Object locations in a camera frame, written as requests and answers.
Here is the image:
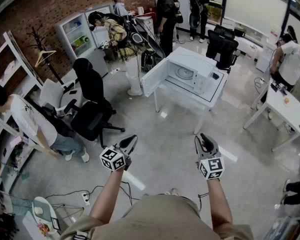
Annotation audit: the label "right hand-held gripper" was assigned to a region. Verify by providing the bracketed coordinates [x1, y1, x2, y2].
[194, 132, 226, 181]

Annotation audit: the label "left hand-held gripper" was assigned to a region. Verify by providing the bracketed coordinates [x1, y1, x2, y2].
[99, 134, 139, 173]

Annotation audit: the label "white microwave door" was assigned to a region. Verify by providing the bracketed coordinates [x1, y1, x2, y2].
[140, 58, 170, 98]

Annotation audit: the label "person's left forearm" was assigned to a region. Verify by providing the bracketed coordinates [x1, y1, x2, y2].
[89, 169, 125, 225]

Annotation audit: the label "person's right forearm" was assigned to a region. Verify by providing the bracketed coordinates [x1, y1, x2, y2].
[205, 177, 234, 233]

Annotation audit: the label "glass microwave turntable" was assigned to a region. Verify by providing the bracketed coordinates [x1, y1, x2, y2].
[176, 66, 195, 80]

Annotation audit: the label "white microwave oven body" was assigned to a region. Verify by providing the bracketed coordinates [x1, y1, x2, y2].
[163, 46, 218, 95]

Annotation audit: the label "white rolled tube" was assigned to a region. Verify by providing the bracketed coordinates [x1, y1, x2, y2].
[121, 170, 146, 191]

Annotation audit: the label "white table with black line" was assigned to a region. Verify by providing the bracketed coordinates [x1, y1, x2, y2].
[153, 46, 229, 135]

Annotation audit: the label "person's white shoe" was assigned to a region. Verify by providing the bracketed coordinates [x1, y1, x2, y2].
[164, 187, 180, 197]

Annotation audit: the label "black high-back office chair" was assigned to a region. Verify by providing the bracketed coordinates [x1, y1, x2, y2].
[70, 57, 126, 149]

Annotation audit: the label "person's beige clothing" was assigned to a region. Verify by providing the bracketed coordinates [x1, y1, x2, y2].
[59, 193, 255, 240]

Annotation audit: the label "black bag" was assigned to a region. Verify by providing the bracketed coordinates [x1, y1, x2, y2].
[140, 49, 156, 73]

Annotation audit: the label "plain white table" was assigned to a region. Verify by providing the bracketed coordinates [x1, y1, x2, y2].
[243, 78, 300, 153]

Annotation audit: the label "black gadgets on table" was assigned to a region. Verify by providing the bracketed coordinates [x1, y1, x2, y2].
[270, 82, 288, 96]

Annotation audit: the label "white office chair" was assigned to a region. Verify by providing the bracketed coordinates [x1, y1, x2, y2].
[38, 78, 84, 118]

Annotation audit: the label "black mesh office chair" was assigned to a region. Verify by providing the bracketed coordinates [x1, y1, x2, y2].
[205, 24, 241, 74]

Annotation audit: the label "small round white table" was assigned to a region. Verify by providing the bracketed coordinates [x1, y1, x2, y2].
[31, 196, 59, 236]

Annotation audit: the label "white water dispenser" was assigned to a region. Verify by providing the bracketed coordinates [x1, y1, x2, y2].
[255, 23, 283, 74]

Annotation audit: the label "stack of boxes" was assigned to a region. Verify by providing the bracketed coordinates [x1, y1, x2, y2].
[264, 215, 300, 240]

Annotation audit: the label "low white window bench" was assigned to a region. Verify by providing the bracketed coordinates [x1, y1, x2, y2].
[205, 17, 270, 44]

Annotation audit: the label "white open refrigerator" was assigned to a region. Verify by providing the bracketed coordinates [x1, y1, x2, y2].
[54, 3, 116, 79]

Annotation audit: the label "white drawer cabinet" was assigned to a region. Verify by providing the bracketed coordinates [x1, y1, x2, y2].
[134, 12, 156, 39]

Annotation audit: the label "wooden clothes hanger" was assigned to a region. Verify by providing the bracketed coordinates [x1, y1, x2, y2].
[34, 49, 57, 68]

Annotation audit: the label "black coat rack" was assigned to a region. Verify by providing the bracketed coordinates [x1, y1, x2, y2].
[26, 24, 64, 85]

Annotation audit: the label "white shelving unit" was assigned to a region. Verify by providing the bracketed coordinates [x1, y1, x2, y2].
[0, 30, 45, 193]

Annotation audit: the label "black floor cable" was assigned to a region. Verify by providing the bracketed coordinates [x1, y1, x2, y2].
[44, 180, 141, 207]

